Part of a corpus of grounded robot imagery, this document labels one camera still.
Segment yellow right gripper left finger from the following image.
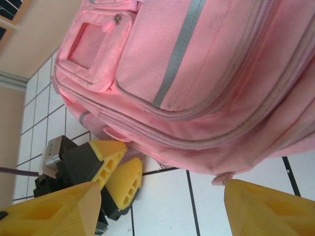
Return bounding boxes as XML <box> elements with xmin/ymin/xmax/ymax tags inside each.
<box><xmin>0</xmin><ymin>181</ymin><xmax>103</xmax><ymax>236</ymax></box>

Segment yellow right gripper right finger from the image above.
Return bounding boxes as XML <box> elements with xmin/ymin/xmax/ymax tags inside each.
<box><xmin>223</xmin><ymin>178</ymin><xmax>315</xmax><ymax>236</ymax></box>

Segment pink backpack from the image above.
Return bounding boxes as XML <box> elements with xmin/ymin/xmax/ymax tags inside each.
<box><xmin>50</xmin><ymin>0</ymin><xmax>315</xmax><ymax>186</ymax></box>

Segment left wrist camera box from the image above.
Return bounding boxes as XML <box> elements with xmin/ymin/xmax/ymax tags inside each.
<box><xmin>39</xmin><ymin>136</ymin><xmax>63</xmax><ymax>173</ymax></box>

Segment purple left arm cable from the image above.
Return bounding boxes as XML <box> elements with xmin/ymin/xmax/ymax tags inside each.
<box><xmin>0</xmin><ymin>166</ymin><xmax>40</xmax><ymax>177</ymax></box>

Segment aluminium corner post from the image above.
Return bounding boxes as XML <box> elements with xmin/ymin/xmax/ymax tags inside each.
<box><xmin>0</xmin><ymin>70</ymin><xmax>28</xmax><ymax>91</ymax></box>

